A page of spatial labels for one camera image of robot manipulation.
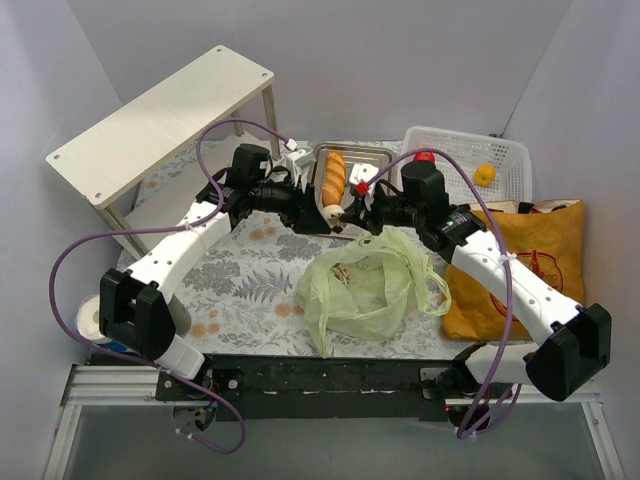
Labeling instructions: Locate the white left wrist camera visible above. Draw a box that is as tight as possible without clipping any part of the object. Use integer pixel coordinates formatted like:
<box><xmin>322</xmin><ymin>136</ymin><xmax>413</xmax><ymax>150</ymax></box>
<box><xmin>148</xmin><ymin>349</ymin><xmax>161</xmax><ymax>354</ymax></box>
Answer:
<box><xmin>284</xmin><ymin>149</ymin><xmax>315</xmax><ymax>185</ymax></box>

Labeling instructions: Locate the aluminium frame rail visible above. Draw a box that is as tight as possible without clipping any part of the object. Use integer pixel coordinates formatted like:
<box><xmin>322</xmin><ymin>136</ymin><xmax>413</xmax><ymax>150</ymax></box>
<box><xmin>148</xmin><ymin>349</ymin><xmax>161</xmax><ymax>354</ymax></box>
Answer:
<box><xmin>45</xmin><ymin>366</ymin><xmax>624</xmax><ymax>479</ymax></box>

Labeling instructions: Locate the white wooden two-tier shelf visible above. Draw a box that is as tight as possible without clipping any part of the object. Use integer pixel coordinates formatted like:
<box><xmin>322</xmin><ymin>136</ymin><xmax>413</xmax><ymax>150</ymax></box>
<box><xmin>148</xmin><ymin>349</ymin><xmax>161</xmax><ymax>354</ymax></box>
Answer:
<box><xmin>46</xmin><ymin>45</ymin><xmax>277</xmax><ymax>258</ymax></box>

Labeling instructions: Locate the long orange toy bread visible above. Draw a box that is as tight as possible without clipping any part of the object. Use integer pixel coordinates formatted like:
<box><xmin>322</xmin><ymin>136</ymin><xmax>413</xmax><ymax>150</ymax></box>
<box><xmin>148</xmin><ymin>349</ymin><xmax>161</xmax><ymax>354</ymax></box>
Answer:
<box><xmin>321</xmin><ymin>151</ymin><xmax>347</xmax><ymax>207</ymax></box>

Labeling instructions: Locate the light green plastic grocery bag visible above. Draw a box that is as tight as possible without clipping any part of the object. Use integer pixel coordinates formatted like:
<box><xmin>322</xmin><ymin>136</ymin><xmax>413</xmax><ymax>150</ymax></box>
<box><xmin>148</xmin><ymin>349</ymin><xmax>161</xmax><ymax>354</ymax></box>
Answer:
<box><xmin>296</xmin><ymin>226</ymin><xmax>451</xmax><ymax>358</ymax></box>

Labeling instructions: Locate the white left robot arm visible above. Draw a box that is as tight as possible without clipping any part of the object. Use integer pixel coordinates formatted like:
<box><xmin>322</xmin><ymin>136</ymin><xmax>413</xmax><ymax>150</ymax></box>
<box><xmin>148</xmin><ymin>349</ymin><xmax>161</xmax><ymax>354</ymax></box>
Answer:
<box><xmin>98</xmin><ymin>144</ymin><xmax>330</xmax><ymax>400</ymax></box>

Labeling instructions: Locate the red toy apple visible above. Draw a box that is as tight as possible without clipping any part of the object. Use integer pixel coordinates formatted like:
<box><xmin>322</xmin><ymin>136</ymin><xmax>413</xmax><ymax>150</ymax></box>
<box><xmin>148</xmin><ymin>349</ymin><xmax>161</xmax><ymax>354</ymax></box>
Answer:
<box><xmin>413</xmin><ymin>152</ymin><xmax>436</xmax><ymax>164</ymax></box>

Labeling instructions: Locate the white sprinkled toy donut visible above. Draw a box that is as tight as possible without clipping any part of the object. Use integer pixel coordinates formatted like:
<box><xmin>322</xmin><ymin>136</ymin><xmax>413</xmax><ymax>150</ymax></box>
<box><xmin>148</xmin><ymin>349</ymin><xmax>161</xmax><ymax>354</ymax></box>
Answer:
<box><xmin>321</xmin><ymin>204</ymin><xmax>345</xmax><ymax>234</ymax></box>

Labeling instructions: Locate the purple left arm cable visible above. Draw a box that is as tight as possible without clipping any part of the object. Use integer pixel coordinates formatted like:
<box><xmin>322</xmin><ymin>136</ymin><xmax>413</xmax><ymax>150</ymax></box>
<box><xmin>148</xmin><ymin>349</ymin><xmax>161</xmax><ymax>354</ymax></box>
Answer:
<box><xmin>49</xmin><ymin>119</ymin><xmax>299</xmax><ymax>454</ymax></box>

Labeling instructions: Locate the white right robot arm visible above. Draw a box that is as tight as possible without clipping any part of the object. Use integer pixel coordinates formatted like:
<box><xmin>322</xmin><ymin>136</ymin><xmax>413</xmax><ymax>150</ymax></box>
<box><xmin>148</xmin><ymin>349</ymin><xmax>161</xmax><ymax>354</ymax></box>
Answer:
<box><xmin>341</xmin><ymin>162</ymin><xmax>611</xmax><ymax>401</ymax></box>

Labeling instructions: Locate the yellow toy lemon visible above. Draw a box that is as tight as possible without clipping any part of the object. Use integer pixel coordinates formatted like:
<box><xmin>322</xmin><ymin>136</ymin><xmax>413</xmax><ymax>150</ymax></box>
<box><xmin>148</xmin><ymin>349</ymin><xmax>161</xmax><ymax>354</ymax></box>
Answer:
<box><xmin>473</xmin><ymin>164</ymin><xmax>497</xmax><ymax>187</ymax></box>

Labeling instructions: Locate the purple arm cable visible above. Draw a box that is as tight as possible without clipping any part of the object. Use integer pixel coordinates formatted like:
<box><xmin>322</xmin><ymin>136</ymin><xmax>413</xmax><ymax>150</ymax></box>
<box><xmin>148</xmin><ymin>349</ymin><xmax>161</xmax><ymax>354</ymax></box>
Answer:
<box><xmin>369</xmin><ymin>148</ymin><xmax>521</xmax><ymax>440</ymax></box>
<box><xmin>49</xmin><ymin>119</ymin><xmax>299</xmax><ymax>454</ymax></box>

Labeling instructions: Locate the stainless steel tray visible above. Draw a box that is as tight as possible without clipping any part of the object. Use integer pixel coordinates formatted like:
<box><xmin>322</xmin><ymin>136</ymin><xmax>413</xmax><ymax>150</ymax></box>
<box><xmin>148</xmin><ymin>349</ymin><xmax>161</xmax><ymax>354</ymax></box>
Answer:
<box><xmin>309</xmin><ymin>142</ymin><xmax>395</xmax><ymax>240</ymax></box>

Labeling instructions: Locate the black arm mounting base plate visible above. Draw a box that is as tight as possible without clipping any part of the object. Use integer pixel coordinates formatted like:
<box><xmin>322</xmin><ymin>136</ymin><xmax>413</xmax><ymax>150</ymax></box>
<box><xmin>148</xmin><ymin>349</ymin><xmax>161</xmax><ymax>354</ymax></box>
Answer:
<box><xmin>154</xmin><ymin>354</ymin><xmax>516</xmax><ymax>424</ymax></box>

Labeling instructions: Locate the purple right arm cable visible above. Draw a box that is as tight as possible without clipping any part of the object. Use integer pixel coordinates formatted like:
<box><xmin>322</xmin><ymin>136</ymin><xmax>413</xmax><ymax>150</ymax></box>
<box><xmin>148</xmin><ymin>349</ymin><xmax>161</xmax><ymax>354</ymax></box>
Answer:
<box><xmin>369</xmin><ymin>148</ymin><xmax>521</xmax><ymax>440</ymax></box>

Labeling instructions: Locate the mustard yellow tote bag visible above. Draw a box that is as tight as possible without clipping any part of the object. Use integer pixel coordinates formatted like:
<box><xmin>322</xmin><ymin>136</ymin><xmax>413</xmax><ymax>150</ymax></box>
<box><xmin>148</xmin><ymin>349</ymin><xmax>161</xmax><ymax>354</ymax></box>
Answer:
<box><xmin>441</xmin><ymin>200</ymin><xmax>585</xmax><ymax>341</ymax></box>

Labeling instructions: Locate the white plastic perforated basket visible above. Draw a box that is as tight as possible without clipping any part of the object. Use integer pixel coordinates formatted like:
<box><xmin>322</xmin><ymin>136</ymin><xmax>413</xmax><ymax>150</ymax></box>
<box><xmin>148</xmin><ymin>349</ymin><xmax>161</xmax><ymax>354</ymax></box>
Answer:
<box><xmin>400</xmin><ymin>126</ymin><xmax>532</xmax><ymax>203</ymax></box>

